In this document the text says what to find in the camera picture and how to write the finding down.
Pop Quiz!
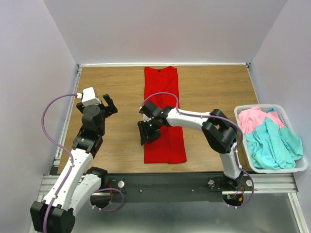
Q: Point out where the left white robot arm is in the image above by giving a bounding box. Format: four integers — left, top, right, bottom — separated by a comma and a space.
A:
30, 93, 118, 233

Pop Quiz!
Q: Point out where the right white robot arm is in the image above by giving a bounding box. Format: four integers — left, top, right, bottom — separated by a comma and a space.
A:
138, 101, 243, 190

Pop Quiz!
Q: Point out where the pink t shirt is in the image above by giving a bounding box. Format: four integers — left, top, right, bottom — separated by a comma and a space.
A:
238, 106, 284, 134

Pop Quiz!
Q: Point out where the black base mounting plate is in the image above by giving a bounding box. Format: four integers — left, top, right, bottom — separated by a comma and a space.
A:
91, 172, 252, 204

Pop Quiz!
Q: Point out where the turquoise t shirt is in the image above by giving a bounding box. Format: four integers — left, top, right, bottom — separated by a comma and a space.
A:
244, 118, 304, 170

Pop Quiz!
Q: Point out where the white plastic laundry basket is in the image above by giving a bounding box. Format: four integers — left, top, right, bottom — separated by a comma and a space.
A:
234, 104, 308, 173

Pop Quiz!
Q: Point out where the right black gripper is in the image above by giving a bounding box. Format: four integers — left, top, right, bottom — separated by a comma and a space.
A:
137, 117, 161, 145

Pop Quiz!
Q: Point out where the aluminium frame rail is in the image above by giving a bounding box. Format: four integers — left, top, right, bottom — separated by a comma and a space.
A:
38, 173, 298, 196

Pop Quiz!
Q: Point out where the red t shirt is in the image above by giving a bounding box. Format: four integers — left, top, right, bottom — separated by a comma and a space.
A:
144, 66, 187, 164

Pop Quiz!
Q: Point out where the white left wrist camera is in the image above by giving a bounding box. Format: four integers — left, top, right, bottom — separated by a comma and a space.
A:
76, 87, 102, 107

